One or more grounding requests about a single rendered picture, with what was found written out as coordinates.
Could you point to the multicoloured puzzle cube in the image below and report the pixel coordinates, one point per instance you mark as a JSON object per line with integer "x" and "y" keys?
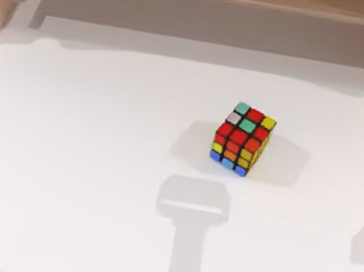
{"x": 241, "y": 138}

